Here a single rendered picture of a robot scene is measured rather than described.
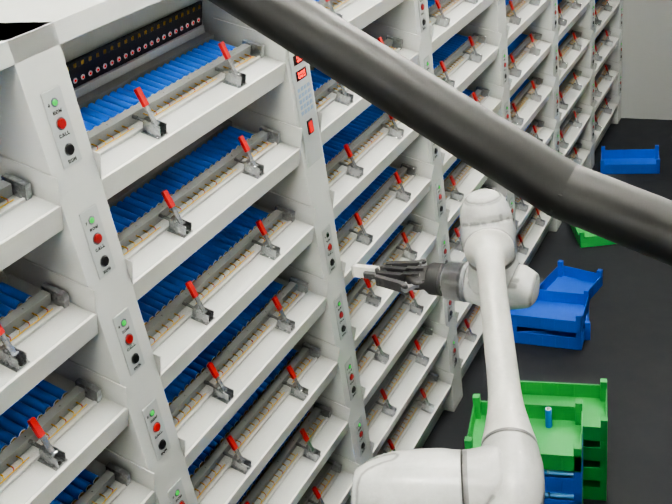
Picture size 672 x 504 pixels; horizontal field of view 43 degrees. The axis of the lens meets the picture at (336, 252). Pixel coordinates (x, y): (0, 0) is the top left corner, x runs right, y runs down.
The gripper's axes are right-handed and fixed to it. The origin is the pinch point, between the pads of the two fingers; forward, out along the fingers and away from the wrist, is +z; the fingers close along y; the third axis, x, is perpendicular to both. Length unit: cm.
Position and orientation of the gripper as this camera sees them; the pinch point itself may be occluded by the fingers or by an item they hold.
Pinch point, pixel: (365, 271)
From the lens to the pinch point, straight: 205.2
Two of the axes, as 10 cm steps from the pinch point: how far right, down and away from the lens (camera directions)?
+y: 4.5, -4.9, 7.5
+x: -1.7, -8.7, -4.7
